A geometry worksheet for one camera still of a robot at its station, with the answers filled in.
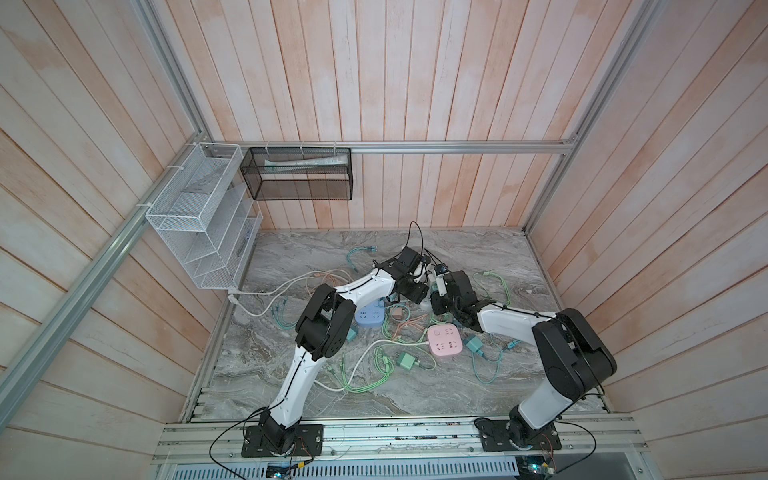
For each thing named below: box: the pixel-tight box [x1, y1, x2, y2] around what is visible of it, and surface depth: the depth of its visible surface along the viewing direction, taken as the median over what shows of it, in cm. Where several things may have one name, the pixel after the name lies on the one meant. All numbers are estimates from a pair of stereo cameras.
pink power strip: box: [428, 323, 463, 356], surface depth 90 cm
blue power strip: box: [355, 300, 385, 326], surface depth 95 cm
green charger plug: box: [400, 353, 416, 370], surface depth 87 cm
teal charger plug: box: [464, 336, 485, 357], surface depth 89 cm
